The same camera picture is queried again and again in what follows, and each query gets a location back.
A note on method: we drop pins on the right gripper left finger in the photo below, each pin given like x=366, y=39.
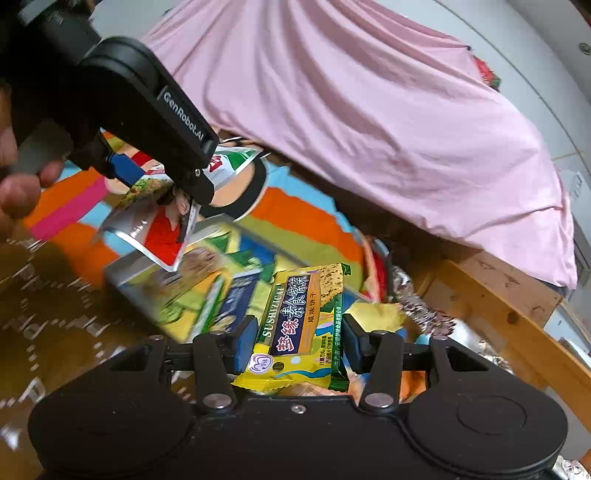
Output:
x=216, y=355

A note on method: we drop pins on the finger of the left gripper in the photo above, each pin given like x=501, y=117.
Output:
x=124, y=169

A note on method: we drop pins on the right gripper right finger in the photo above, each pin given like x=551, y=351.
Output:
x=379, y=355

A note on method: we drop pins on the blue Ca Se packet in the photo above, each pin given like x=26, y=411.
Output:
x=236, y=301

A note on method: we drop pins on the white green bean snack bag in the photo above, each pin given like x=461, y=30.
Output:
x=156, y=217

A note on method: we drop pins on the yellow Sushizhai cracker packet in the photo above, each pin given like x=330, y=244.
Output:
x=299, y=338

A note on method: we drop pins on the person's left hand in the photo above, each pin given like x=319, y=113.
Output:
x=20, y=193

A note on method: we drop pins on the floral white quilt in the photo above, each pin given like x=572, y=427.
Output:
x=563, y=326

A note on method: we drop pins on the colourful striped monkey blanket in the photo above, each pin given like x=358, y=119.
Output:
x=95, y=220

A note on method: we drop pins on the pink hanging bed sheet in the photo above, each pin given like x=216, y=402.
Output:
x=384, y=107

